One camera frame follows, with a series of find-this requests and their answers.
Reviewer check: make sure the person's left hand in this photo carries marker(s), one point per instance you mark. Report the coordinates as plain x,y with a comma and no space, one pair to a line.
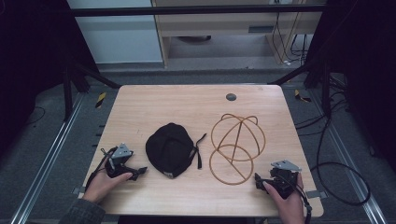
101,185

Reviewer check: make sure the black metal stand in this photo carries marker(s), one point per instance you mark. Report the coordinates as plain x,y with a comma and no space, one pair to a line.
325,90
67,93

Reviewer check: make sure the aluminium floor rail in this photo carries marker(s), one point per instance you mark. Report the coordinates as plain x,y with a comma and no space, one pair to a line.
351,161
46,161

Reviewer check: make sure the black cap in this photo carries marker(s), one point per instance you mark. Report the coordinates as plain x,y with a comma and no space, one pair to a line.
170,151

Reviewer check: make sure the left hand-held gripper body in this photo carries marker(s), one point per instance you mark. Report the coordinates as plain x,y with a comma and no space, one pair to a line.
117,161

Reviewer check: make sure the black horizontal bar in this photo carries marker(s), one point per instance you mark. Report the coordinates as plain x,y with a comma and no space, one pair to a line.
193,11

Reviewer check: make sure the yellow black tape strip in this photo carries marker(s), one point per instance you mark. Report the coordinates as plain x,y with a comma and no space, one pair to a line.
100,100
301,97

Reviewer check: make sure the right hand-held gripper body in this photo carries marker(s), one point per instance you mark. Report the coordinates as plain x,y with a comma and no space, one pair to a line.
285,182

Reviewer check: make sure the dark curtain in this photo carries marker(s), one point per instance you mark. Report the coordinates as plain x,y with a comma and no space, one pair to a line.
364,68
31,62

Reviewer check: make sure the light wooden desk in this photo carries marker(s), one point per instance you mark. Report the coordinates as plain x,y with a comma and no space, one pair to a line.
218,23

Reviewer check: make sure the white cabinet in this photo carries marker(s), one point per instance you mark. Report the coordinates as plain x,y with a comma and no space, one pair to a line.
118,37

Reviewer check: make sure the person's right hand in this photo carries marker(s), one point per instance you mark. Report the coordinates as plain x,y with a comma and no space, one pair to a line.
288,207

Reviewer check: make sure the grey metal table bracket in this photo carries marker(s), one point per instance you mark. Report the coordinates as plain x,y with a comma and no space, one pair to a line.
77,190
317,194

